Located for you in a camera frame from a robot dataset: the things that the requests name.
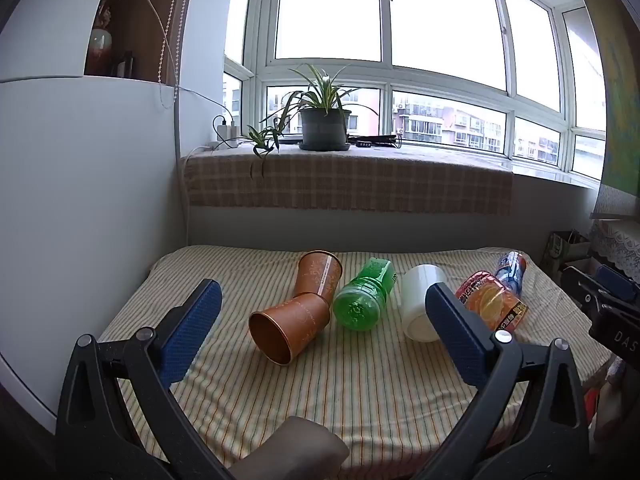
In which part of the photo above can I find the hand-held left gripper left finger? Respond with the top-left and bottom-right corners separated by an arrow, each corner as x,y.
56,278 -> 236,480

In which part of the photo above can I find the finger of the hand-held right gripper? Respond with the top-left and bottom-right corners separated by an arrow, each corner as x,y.
596,265 -> 640,304
562,265 -> 607,321

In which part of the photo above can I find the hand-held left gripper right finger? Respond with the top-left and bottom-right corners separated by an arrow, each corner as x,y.
425,282 -> 594,480

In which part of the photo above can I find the white plastic cup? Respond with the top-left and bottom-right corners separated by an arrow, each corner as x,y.
400,263 -> 449,343

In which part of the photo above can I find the brown patterned cup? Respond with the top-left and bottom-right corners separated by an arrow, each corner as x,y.
292,250 -> 344,307
248,292 -> 334,366

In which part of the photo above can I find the white lace cloth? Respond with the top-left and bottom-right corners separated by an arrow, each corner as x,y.
589,217 -> 640,275

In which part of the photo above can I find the green cardboard box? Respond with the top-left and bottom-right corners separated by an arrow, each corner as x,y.
542,229 -> 592,274

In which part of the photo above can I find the green plastic bottle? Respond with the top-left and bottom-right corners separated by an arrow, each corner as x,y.
332,257 -> 399,332

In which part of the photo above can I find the striped table cloth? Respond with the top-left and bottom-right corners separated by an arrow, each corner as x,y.
96,244 -> 615,480

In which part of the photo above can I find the grey brown cushion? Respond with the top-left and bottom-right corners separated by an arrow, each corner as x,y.
239,415 -> 350,480

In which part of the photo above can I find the white cabinet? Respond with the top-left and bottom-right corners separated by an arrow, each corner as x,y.
0,0 -> 197,433

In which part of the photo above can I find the checked windowsill cloth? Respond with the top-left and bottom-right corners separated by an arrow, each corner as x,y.
182,147 -> 515,217

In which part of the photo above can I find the white power adapter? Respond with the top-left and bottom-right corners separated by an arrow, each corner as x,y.
215,124 -> 240,149

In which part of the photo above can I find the black device on windowsill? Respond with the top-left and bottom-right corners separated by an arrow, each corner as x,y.
347,132 -> 404,150

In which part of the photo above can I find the spider plant in grey pot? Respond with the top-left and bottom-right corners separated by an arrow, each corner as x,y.
240,62 -> 382,177

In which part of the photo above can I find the white framed window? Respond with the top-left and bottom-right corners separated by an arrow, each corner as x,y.
222,0 -> 609,182

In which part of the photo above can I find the ceramic vase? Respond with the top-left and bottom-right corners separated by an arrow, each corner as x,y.
87,2 -> 114,77

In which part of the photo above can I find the yellow green wall painting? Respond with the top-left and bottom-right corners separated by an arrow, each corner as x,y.
570,0 -> 640,207

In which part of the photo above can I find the white bead cord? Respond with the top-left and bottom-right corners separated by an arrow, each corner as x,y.
152,0 -> 195,87

